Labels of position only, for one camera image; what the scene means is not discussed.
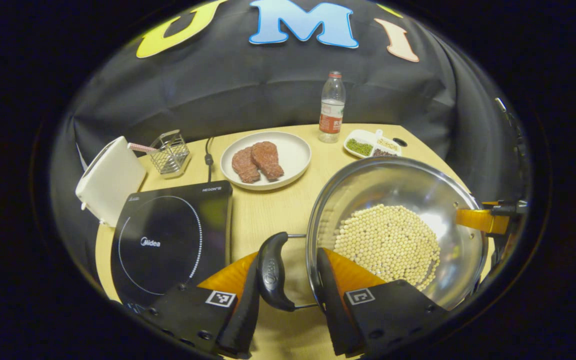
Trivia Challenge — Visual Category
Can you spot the black induction cooktop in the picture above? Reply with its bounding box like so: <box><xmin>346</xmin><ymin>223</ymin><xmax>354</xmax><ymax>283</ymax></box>
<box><xmin>110</xmin><ymin>181</ymin><xmax>234</xmax><ymax>313</ymax></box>

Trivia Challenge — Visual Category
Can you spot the black power cable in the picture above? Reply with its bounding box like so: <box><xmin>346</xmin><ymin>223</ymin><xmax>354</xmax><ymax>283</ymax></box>
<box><xmin>204</xmin><ymin>136</ymin><xmax>216</xmax><ymax>183</ymax></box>

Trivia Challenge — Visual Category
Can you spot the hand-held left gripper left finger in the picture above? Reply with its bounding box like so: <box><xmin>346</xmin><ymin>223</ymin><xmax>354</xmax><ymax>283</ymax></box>
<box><xmin>143</xmin><ymin>251</ymin><xmax>261</xmax><ymax>360</ymax></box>

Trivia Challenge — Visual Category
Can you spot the clear plastic water bottle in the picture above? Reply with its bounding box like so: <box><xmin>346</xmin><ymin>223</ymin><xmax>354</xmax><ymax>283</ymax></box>
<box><xmin>318</xmin><ymin>71</ymin><xmax>347</xmax><ymax>144</ymax></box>

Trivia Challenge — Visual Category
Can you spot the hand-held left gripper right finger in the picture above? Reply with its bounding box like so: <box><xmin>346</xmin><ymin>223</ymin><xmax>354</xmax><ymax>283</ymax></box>
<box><xmin>316</xmin><ymin>247</ymin><xmax>449</xmax><ymax>358</ymax></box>

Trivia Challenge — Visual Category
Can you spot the wire mesh holder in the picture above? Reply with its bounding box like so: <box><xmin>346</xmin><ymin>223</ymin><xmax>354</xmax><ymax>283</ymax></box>
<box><xmin>148</xmin><ymin>129</ymin><xmax>191</xmax><ymax>177</ymax></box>

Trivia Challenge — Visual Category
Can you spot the white divided bean dish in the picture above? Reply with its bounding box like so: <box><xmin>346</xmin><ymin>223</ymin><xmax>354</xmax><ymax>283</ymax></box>
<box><xmin>343</xmin><ymin>129</ymin><xmax>403</xmax><ymax>159</ymax></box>

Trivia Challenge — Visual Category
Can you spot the white round plate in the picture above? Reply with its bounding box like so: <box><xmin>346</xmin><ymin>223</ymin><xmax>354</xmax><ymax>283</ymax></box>
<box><xmin>220</xmin><ymin>131</ymin><xmax>312</xmax><ymax>191</ymax></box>

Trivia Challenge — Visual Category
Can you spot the steel pot with soybeans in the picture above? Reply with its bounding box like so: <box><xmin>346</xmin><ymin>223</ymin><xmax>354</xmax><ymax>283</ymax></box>
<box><xmin>257</xmin><ymin>156</ymin><xmax>490</xmax><ymax>312</ymax></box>

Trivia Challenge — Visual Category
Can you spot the dark stand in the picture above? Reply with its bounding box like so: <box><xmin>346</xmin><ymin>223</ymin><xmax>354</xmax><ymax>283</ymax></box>
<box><xmin>494</xmin><ymin>96</ymin><xmax>528</xmax><ymax>166</ymax></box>

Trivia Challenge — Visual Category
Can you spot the white toaster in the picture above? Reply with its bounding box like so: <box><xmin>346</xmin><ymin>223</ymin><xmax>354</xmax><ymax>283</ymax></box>
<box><xmin>75</xmin><ymin>136</ymin><xmax>147</xmax><ymax>228</ymax></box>

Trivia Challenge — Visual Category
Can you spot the brown steak piece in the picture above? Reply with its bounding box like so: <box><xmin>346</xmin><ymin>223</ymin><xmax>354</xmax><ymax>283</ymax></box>
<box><xmin>231</xmin><ymin>146</ymin><xmax>261</xmax><ymax>184</ymax></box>
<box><xmin>251</xmin><ymin>141</ymin><xmax>285</xmax><ymax>181</ymax></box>

